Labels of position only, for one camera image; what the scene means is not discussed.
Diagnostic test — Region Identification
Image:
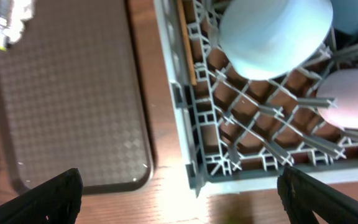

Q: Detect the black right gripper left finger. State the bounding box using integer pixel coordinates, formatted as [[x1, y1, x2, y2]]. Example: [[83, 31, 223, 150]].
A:
[[0, 168, 83, 223]]

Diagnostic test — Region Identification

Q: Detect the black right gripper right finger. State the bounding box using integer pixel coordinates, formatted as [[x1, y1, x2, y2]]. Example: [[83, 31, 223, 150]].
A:
[[277, 166, 358, 223]]

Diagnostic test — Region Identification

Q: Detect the pink cup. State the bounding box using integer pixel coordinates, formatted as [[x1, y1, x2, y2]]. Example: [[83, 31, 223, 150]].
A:
[[316, 68, 358, 129]]

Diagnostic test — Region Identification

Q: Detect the light blue bowl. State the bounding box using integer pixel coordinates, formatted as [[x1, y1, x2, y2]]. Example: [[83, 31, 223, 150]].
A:
[[218, 0, 333, 80]]

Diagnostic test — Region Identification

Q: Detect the dark blue plate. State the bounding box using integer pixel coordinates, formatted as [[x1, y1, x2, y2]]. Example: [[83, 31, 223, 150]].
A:
[[331, 0, 358, 34]]

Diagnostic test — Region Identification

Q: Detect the yellow wrapper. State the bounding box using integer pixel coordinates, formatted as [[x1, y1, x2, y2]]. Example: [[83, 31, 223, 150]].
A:
[[0, 0, 37, 51]]

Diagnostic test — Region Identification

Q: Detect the wooden chopstick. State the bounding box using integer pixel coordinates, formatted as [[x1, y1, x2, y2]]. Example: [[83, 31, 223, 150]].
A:
[[177, 0, 197, 85]]

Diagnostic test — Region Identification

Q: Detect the grey dishwasher rack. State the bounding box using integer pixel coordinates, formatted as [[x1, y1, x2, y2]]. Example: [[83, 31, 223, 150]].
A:
[[154, 1, 358, 194]]

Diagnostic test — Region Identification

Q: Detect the brown serving tray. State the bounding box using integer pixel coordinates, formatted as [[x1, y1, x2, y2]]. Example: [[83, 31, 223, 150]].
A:
[[0, 0, 154, 194]]

